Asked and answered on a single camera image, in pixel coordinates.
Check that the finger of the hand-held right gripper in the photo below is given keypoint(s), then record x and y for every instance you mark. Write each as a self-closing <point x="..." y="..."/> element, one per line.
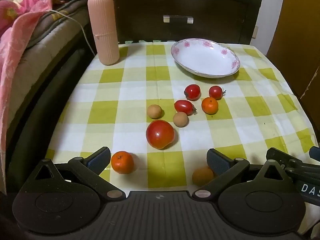
<point x="315" y="152"/>
<point x="280" y="156"/>

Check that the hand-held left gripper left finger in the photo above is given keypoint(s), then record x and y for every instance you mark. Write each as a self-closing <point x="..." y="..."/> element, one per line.
<point x="100" y="158"/>

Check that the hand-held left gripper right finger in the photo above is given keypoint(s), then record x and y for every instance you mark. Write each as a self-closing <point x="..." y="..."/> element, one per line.
<point x="217" y="161"/>

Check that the small orange mandarin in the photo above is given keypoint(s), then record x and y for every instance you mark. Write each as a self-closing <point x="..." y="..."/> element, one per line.
<point x="122" y="162"/>
<point x="202" y="176"/>
<point x="210" y="105"/>

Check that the brown longan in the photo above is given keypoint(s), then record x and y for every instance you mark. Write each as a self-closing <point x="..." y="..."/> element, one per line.
<point x="180" y="119"/>
<point x="154" y="111"/>

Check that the large red tomato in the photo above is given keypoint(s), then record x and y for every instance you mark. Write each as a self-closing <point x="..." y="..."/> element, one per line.
<point x="160" y="134"/>

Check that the red cherry tomato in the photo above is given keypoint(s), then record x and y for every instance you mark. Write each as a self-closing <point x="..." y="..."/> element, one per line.
<point x="215" y="92"/>
<point x="192" y="91"/>
<point x="183" y="106"/>

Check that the white floral plate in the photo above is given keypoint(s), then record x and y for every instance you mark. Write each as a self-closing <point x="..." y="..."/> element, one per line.
<point x="205" y="60"/>

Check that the yellow-green checked tablecloth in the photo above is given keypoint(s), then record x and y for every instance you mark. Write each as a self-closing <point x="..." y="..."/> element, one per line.
<point x="125" y="92"/>

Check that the brown wooden wardrobe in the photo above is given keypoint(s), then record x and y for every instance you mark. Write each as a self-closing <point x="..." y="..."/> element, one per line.
<point x="295" y="30"/>

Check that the pink ribbed cylindrical container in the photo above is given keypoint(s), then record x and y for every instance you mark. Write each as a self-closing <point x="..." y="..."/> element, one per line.
<point x="103" y="30"/>

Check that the pink floral blanket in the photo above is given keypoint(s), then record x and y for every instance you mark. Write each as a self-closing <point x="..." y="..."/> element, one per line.
<point x="12" y="55"/>

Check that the brown quilted mattress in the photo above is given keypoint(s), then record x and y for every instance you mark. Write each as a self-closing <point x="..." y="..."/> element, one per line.
<point x="50" y="30"/>

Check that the dark wooden cabinet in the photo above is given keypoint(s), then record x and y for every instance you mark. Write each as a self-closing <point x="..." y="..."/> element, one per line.
<point x="200" y="5"/>

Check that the dark bed frame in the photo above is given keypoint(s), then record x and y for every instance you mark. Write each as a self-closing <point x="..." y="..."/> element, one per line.
<point x="50" y="92"/>

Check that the beige wall socket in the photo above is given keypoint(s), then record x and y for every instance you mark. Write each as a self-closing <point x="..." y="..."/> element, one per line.
<point x="255" y="32"/>

